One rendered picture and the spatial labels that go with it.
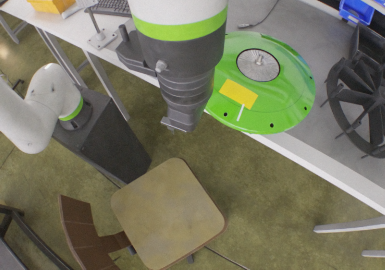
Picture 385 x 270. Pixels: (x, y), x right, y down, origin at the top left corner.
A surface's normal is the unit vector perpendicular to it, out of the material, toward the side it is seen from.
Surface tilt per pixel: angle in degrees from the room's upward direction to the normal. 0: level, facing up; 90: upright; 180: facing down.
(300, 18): 0
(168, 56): 90
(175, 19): 92
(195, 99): 90
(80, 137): 0
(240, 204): 0
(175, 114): 70
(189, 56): 90
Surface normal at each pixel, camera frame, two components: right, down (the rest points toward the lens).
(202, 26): 0.43, 0.80
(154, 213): -0.04, -0.44
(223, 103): -0.29, -0.15
